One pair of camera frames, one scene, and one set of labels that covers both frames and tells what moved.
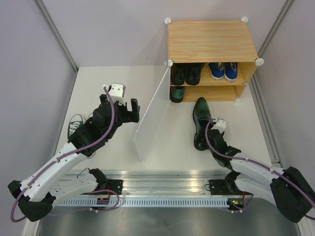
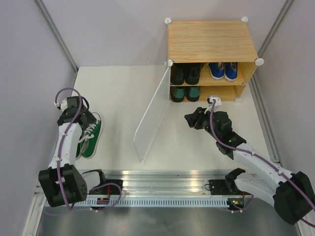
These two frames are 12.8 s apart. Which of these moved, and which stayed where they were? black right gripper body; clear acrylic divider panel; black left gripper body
Moved: black right gripper body; black left gripper body
Stayed: clear acrylic divider panel
